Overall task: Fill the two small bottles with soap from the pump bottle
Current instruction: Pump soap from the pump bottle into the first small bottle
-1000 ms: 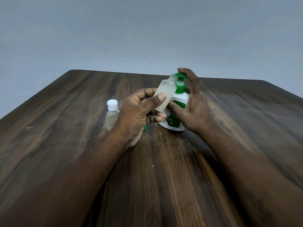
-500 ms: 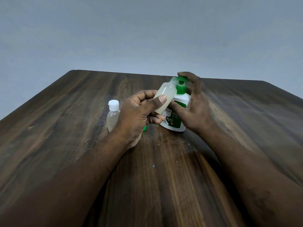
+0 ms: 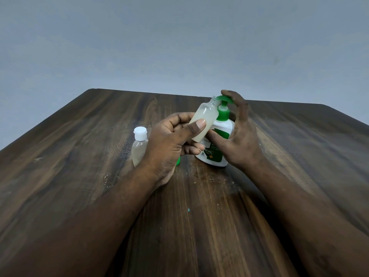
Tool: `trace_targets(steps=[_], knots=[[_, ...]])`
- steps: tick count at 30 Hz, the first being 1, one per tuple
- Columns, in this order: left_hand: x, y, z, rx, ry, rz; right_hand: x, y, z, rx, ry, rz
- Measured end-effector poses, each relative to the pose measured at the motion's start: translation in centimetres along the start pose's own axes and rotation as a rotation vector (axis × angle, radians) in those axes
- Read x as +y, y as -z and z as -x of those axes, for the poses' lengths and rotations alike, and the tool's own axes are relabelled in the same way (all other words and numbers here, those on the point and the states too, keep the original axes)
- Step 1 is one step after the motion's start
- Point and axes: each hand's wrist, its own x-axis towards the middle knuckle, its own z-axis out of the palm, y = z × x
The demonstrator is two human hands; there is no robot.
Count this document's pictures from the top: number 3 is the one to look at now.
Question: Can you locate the person's left hand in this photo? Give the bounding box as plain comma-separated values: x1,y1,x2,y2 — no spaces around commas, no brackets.
139,112,207,189

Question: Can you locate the person's right hand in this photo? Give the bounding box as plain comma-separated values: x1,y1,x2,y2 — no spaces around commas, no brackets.
206,89,265,171

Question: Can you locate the small clear bottle white cap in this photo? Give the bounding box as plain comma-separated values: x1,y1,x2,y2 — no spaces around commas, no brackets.
131,127,149,168

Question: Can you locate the white hand sanitizer pump bottle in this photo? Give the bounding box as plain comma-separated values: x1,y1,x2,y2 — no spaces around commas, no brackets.
195,95,236,167

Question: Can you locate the small clear bottle green-capped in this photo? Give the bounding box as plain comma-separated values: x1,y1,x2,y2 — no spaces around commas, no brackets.
188,96,223,143

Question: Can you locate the person's left forearm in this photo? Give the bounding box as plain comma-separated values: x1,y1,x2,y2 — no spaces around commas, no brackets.
0,164,161,277

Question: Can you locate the person's right forearm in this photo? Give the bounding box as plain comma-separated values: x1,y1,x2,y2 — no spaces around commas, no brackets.
246,157,369,277

